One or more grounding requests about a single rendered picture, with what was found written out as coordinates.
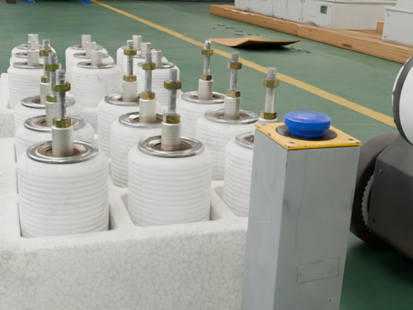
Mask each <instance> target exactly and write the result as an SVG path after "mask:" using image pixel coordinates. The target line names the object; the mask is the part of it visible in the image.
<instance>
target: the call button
mask: <svg viewBox="0 0 413 310"><path fill-rule="evenodd" d="M284 124H285V125H287V126H288V132H290V133H292V134H295V135H299V136H304V137H319V136H322V135H324V134H325V130H326V129H329V128H330V125H331V118H330V117H329V116H327V115H325V114H323V113H319V112H314V111H290V112H288V113H287V114H285V120H284Z"/></svg>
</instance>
